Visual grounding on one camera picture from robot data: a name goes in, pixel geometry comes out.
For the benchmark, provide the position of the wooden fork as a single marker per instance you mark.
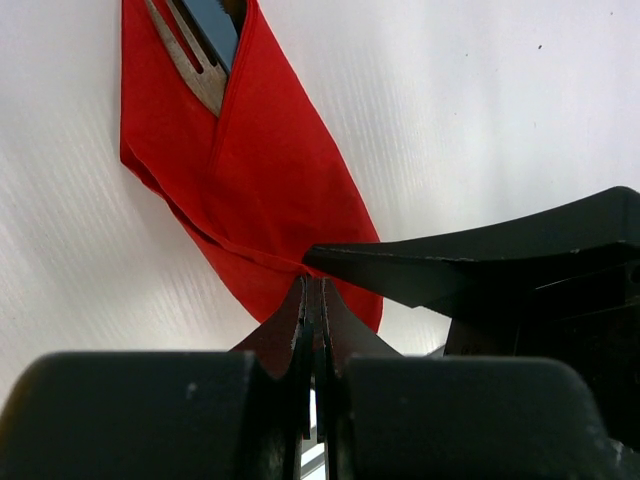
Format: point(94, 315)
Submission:
point(186, 48)

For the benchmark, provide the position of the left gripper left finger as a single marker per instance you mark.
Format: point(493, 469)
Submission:
point(239, 414)

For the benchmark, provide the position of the blue knife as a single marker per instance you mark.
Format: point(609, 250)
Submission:
point(221, 23)

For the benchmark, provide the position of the aluminium front rail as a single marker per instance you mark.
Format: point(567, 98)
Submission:
point(312, 451)

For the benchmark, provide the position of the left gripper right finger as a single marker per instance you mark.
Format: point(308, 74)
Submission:
point(387, 416)

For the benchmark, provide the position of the red paper napkin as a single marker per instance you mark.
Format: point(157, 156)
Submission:
point(256, 185)

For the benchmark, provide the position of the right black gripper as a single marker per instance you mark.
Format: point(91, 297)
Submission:
point(560, 284)

